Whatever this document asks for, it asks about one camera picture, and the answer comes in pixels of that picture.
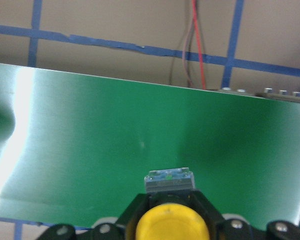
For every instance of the green conveyor belt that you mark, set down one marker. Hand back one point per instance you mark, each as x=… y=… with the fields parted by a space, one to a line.
x=75 y=148

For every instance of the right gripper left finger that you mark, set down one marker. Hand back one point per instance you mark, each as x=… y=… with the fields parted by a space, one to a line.
x=129 y=219

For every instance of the yellow push button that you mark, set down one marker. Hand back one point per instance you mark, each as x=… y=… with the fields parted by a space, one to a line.
x=170 y=216

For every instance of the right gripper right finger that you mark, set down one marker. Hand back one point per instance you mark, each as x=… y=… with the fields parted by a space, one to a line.
x=212 y=217

